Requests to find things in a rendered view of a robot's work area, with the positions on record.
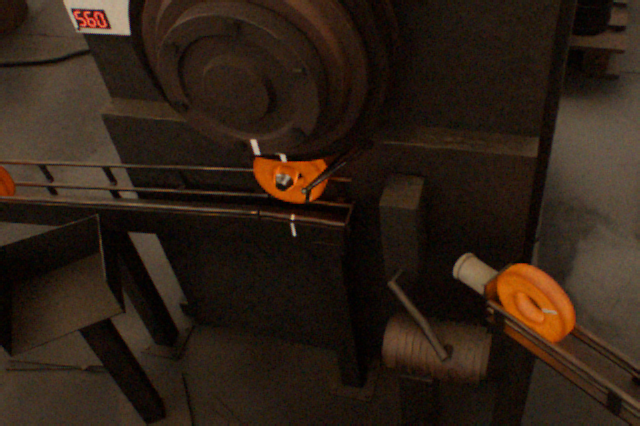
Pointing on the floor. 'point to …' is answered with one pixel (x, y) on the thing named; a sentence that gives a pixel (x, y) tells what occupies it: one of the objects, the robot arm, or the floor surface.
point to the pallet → (597, 38)
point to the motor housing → (423, 382)
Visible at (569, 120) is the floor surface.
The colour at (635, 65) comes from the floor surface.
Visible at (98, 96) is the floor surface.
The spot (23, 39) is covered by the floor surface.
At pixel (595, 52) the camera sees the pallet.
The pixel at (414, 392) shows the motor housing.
